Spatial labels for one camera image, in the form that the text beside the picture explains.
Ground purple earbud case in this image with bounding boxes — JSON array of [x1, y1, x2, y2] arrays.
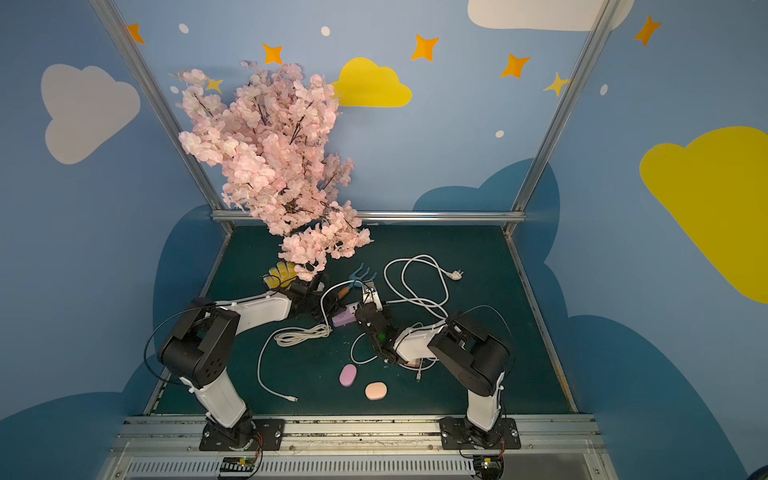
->
[[339, 364, 357, 387]]

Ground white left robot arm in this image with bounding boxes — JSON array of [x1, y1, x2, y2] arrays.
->
[[157, 280, 328, 433]]

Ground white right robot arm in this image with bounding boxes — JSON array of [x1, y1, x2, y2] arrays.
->
[[355, 303, 513, 433]]

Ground purple power strip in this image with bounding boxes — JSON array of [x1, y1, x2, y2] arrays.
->
[[331, 303, 359, 328]]

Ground yellow white work glove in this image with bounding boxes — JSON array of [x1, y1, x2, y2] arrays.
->
[[262, 260, 297, 290]]

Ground blue garden hand fork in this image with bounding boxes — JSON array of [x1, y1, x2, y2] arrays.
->
[[338, 263, 377, 299]]

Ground pink earbud case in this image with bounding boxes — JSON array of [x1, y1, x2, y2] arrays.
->
[[365, 382, 388, 401]]

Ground pink cherry blossom tree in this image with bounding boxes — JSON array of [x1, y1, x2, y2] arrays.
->
[[177, 62, 372, 281]]

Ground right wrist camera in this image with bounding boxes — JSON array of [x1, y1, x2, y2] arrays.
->
[[362, 283, 383, 312]]

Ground white power strip cord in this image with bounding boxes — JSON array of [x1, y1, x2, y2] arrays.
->
[[319, 254, 464, 322]]

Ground pink charger with white cable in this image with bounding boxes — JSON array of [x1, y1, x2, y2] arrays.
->
[[349, 333, 438, 381]]

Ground aluminium frame back rail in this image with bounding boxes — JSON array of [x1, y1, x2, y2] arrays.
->
[[211, 210, 526, 224]]

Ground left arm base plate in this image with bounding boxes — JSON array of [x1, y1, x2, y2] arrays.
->
[[199, 418, 285, 452]]

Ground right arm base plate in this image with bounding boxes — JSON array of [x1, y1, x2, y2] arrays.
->
[[438, 416, 521, 450]]

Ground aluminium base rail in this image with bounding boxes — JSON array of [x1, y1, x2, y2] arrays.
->
[[98, 414, 617, 479]]

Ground aluminium frame post left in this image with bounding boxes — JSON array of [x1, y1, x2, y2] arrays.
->
[[89, 0, 224, 214]]

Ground aluminium frame post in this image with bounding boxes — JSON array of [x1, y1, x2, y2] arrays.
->
[[89, 0, 224, 214], [503, 0, 624, 240]]

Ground aluminium frame post right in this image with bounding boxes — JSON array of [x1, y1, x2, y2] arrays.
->
[[503, 0, 624, 240]]

